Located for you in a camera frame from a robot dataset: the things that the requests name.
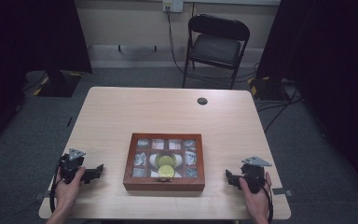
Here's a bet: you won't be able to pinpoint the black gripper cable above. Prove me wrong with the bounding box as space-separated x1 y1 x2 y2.
260 176 275 224
48 160 65 215

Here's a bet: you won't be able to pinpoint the set of white wrapped packets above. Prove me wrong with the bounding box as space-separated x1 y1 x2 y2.
132 138 199 179

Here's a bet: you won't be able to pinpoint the black floor cables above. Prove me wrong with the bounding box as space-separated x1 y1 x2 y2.
255 85 306 133

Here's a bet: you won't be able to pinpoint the black folding chair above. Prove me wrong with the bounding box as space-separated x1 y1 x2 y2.
182 13 252 91

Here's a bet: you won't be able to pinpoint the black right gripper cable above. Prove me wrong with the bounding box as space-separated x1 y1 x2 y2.
260 176 275 224

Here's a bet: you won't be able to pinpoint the person's left hand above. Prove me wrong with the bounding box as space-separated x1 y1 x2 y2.
53 165 87 217

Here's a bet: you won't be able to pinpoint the grey tape strip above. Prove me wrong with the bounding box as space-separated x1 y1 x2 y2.
271 187 295 197
33 189 51 201

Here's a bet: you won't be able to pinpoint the dark curtain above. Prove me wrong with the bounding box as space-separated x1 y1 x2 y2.
0 0 93 157
255 0 358 202

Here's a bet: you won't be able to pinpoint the wooden box with glass lid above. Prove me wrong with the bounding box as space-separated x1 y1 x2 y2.
122 133 206 192

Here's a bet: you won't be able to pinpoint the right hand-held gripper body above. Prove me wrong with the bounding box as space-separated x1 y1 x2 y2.
240 155 273 194

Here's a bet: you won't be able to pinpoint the white wall socket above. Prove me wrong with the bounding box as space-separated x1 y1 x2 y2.
162 0 185 14

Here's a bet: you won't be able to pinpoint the person's right hand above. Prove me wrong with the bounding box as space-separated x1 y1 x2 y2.
238 171 273 219

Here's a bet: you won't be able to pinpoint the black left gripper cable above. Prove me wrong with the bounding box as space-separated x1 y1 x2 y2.
48 160 65 215

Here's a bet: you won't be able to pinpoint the black stand base striped tape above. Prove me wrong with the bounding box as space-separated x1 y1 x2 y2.
32 69 84 98
247 76 291 102

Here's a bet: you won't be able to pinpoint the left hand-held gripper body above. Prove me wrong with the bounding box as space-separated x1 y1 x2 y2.
59 147 87 185

